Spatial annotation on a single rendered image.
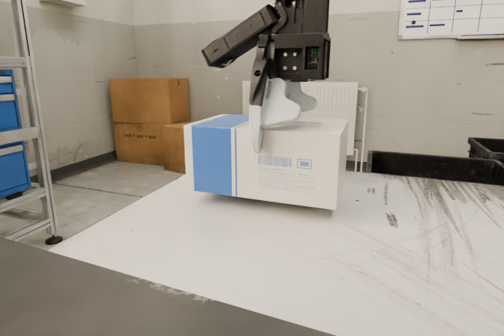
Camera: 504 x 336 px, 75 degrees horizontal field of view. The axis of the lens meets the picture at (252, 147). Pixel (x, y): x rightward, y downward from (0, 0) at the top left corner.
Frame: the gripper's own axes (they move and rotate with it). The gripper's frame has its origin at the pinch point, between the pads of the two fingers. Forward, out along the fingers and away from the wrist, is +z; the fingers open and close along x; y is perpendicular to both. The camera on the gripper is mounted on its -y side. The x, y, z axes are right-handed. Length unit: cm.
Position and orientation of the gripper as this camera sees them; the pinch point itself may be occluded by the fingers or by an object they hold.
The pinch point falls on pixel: (269, 141)
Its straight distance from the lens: 46.0
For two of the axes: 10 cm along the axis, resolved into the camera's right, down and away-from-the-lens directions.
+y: 9.4, 0.8, -3.3
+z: -0.1, 9.7, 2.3
